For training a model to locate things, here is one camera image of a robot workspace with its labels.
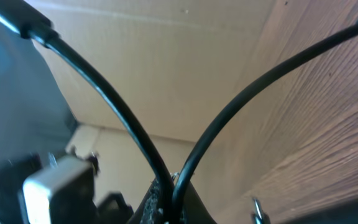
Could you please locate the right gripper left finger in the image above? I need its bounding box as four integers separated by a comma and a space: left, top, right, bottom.
129, 179, 165, 224

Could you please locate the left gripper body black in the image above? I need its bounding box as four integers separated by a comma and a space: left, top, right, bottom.
0, 149, 135, 224

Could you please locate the black USB-A cable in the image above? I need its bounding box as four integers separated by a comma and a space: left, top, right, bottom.
0, 0, 177, 224

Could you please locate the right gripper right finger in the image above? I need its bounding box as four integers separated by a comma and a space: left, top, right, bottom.
183, 182, 216, 224

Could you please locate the black USB-C cable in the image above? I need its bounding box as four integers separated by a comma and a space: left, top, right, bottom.
171, 9, 358, 224

